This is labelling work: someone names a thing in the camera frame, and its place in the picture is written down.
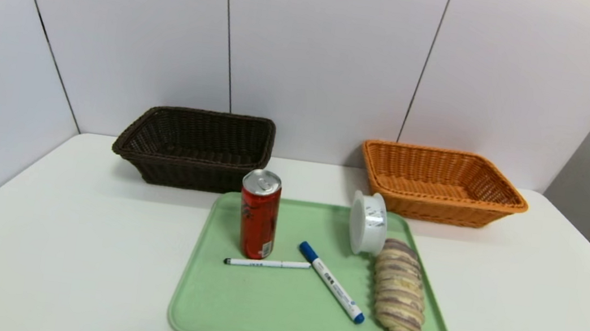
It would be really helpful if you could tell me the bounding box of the white marker with blue cap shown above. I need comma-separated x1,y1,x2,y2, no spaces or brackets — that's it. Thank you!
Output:
290,240,374,326

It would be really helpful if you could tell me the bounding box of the white stylus pen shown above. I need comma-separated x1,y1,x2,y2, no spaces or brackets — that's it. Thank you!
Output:
223,251,312,276

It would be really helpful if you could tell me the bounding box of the orange wicker basket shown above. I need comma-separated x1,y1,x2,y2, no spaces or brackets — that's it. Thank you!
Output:
353,138,535,235

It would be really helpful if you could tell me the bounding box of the striped bread loaf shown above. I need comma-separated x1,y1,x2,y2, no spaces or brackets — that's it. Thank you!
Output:
367,237,435,331

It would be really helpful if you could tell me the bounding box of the red soda can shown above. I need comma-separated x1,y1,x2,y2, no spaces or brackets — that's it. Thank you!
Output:
232,167,284,262

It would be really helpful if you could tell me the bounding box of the light green plastic tray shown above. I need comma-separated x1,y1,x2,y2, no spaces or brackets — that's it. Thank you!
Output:
165,184,469,331

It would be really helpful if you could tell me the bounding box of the white tape roll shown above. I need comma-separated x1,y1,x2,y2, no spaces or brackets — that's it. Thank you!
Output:
345,189,393,258

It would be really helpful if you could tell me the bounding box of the dark brown wicker basket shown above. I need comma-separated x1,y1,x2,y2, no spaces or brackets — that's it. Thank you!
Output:
108,98,277,199

